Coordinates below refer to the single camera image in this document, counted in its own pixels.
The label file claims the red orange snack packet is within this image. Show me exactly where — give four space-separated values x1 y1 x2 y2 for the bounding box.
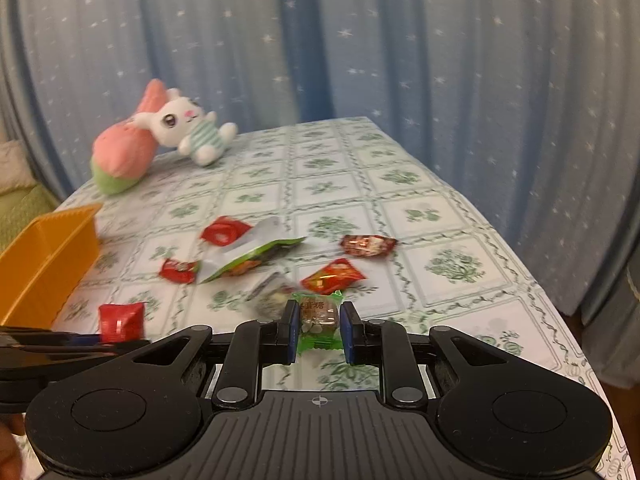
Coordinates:
300 258 366 295

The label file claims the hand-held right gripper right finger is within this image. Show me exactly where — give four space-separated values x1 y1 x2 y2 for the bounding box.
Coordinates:
341 302 526 409

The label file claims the blue star curtain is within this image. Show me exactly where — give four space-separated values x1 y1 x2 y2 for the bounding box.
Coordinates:
0 0 640 391

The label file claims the pink green plush toy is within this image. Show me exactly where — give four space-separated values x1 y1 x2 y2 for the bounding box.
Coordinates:
91 78 168 196

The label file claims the green candy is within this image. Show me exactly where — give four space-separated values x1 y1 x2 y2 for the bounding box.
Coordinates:
291 290 346 356

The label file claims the white plush rabbit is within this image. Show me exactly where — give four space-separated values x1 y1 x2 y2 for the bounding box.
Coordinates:
131 87 238 167

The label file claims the person's left hand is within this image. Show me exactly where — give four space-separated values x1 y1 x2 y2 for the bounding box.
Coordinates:
0 412 27 480

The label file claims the dark red candy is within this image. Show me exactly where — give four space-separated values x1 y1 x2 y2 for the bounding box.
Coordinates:
340 234 398 258

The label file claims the green zigzag cushion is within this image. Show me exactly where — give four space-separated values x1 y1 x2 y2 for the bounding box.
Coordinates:
0 182 61 256

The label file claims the beige pillow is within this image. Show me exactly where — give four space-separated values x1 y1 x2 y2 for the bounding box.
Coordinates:
0 140 36 196

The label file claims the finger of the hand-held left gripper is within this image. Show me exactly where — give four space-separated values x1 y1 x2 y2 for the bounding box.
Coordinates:
0 340 152 369
0 326 104 349

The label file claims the green white snack bag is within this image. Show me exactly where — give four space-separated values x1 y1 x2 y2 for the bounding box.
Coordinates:
200 216 307 285

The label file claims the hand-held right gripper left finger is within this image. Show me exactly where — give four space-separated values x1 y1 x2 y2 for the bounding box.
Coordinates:
116 300 300 411

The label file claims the orange plastic basket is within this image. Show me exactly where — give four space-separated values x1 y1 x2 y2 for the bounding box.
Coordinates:
0 202 103 331

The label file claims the clear snack packet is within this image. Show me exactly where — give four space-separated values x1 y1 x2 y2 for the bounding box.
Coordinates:
245 272 301 321

